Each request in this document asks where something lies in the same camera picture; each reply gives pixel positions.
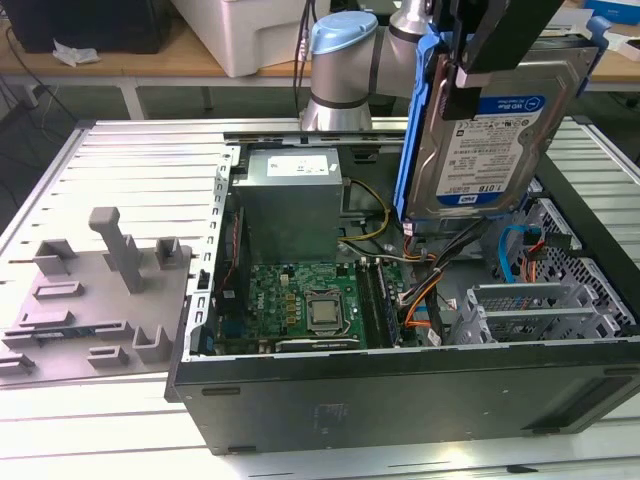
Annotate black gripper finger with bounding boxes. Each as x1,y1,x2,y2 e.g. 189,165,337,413
442,0,566,121

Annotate hard disk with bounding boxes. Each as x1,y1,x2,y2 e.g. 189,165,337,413
392,14,614,224

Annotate orange power wire black plug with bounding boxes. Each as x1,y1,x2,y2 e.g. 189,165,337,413
518,231,572,289

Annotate blue data wire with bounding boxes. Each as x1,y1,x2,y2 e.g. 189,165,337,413
492,223,544,284

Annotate blue cardboard box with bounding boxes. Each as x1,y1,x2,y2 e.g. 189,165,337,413
584,0,640,24

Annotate white plastic box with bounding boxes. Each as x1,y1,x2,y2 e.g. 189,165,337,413
172,0,321,79

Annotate grey power supply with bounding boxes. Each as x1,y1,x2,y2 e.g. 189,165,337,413
230,148,347,265

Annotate black RAM stick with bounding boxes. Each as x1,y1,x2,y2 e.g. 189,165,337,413
355,258,390,350

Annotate silver CPU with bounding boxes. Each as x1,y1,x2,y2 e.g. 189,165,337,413
309,298,344,325

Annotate wooden desk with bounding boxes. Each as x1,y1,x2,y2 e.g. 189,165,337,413
0,0,640,109

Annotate CPU socket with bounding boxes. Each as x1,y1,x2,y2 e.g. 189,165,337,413
302,290,350,336

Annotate green motherboard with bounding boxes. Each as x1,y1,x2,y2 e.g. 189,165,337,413
213,259,419,352

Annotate black graphics card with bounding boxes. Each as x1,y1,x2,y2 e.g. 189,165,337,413
273,337,362,354

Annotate black PC case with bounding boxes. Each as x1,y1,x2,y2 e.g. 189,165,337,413
164,127,640,457

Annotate large black box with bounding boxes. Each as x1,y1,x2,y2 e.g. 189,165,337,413
9,0,164,54

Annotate crumpled white paper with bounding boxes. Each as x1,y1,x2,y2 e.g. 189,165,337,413
52,39,101,67

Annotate grey parts rack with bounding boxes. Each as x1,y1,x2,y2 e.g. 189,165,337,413
0,207,196,391

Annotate black cable with metal plug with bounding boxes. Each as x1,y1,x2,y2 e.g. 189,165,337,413
294,0,317,119

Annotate thick black cable bundle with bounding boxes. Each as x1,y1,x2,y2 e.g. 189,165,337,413
429,217,495,281

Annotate yellow black supply wires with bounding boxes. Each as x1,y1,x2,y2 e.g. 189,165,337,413
338,178,392,246

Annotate orange yellow wire bundle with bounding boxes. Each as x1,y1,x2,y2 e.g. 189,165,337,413
397,267,444,331

